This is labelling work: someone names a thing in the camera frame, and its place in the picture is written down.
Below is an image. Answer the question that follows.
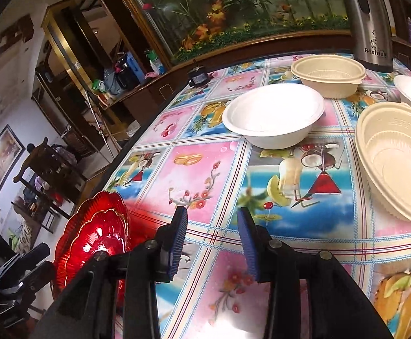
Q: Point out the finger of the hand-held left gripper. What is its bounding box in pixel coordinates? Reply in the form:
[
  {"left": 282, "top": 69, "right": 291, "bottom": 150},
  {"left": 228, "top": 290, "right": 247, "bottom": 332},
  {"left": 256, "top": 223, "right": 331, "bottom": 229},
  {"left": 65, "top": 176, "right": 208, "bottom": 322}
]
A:
[
  {"left": 0, "top": 243, "right": 51, "bottom": 284},
  {"left": 1, "top": 261, "right": 56, "bottom": 299}
]

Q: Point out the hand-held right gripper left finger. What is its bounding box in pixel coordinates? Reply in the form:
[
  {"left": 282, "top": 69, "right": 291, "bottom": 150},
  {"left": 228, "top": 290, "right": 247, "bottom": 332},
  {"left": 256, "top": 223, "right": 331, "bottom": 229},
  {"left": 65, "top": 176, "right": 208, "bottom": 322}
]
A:
[{"left": 32, "top": 205, "right": 188, "bottom": 339}]

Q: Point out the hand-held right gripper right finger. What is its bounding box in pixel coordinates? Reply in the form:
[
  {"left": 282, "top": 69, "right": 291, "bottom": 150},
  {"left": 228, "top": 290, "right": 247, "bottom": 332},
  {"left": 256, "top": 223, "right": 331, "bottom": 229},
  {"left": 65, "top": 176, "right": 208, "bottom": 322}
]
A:
[{"left": 237, "top": 208, "right": 395, "bottom": 339}]

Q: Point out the large red ribbed plate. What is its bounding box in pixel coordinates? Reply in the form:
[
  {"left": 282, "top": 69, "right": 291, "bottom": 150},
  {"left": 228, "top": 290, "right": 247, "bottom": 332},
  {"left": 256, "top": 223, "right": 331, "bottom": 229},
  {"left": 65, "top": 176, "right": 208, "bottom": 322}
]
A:
[{"left": 52, "top": 191, "right": 130, "bottom": 302}]

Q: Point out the small red gold-rimmed plate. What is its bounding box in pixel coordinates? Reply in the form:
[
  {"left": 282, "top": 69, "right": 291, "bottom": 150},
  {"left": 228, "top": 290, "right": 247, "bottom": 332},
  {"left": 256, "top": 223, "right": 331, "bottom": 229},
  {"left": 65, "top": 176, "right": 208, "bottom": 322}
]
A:
[{"left": 66, "top": 210, "right": 130, "bottom": 286}]

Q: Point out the cream plastic bowl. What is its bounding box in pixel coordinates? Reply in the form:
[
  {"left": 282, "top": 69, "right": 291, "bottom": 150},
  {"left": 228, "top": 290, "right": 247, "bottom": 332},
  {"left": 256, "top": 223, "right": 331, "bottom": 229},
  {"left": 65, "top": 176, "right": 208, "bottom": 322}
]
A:
[
  {"left": 355, "top": 102, "right": 411, "bottom": 227},
  {"left": 291, "top": 55, "right": 367, "bottom": 99}
]

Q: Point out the printed fruit tablecloth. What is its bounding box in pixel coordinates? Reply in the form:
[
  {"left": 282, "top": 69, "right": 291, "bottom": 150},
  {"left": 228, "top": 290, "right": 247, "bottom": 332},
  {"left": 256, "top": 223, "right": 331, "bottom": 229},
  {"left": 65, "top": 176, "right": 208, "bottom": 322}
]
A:
[{"left": 96, "top": 54, "right": 411, "bottom": 339}]

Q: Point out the dark wooden chair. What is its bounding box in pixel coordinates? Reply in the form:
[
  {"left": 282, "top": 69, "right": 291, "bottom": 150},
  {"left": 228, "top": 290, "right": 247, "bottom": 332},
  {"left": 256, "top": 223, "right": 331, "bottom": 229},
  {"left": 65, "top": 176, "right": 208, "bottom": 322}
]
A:
[{"left": 13, "top": 138, "right": 86, "bottom": 234}]

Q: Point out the dark wooden table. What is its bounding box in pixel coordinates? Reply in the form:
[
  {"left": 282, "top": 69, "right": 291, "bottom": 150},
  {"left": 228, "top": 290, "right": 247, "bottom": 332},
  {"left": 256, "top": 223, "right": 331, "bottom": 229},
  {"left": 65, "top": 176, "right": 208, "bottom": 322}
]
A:
[{"left": 86, "top": 51, "right": 411, "bottom": 339}]

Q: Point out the mop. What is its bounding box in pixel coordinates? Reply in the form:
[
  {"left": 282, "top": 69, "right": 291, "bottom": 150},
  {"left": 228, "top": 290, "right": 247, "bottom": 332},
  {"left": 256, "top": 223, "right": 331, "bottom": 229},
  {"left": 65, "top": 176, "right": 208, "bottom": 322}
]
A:
[{"left": 86, "top": 92, "right": 121, "bottom": 156}]

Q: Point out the dark wooden sideboard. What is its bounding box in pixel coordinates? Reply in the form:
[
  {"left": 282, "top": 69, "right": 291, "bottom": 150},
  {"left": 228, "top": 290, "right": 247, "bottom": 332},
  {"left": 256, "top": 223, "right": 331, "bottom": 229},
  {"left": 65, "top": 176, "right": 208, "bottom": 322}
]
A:
[{"left": 96, "top": 62, "right": 192, "bottom": 135}]

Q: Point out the small black jar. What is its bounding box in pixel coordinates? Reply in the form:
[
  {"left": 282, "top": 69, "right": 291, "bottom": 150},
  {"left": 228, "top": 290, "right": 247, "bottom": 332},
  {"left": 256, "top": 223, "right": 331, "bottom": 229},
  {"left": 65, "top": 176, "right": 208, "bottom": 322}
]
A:
[{"left": 187, "top": 67, "right": 209, "bottom": 88}]

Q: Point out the black thermos jug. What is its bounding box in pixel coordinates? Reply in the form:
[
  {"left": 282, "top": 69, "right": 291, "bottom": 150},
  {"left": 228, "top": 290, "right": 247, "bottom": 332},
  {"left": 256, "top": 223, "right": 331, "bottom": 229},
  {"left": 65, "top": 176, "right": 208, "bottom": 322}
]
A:
[{"left": 115, "top": 53, "right": 139, "bottom": 90}]

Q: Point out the blue thermos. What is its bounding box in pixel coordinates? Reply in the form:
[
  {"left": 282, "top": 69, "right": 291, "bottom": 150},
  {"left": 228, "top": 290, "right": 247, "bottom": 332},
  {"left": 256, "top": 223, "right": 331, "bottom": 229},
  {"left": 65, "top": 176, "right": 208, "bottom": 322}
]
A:
[{"left": 126, "top": 51, "right": 147, "bottom": 82}]

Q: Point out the green spray bottle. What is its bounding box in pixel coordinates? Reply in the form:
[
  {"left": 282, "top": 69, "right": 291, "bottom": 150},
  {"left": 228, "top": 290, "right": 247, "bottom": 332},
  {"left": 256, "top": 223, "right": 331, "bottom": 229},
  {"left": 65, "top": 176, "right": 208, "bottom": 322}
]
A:
[{"left": 145, "top": 49, "right": 165, "bottom": 75}]

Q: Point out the artificial flower display cabinet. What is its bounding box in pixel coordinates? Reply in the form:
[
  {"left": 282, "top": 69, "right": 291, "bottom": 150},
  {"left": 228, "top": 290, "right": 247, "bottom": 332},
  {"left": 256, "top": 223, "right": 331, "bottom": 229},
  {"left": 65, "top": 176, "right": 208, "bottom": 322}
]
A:
[{"left": 107, "top": 0, "right": 354, "bottom": 66}]

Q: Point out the small wooden cabinet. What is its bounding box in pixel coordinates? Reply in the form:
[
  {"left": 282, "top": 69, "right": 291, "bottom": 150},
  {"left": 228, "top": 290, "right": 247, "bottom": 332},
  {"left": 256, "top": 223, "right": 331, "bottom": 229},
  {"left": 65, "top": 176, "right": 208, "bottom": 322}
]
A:
[{"left": 391, "top": 37, "right": 411, "bottom": 78}]

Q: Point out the stainless steel thermos jug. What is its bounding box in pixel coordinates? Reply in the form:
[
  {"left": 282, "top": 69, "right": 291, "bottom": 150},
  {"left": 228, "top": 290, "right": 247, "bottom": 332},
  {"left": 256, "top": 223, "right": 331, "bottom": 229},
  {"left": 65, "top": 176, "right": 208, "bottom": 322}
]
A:
[{"left": 338, "top": 0, "right": 394, "bottom": 73}]

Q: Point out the golden door frame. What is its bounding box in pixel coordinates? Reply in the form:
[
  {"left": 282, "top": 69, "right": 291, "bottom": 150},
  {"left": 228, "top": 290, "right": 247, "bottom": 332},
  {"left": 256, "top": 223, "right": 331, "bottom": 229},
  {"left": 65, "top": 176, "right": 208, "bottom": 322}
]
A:
[{"left": 41, "top": 0, "right": 97, "bottom": 121}]

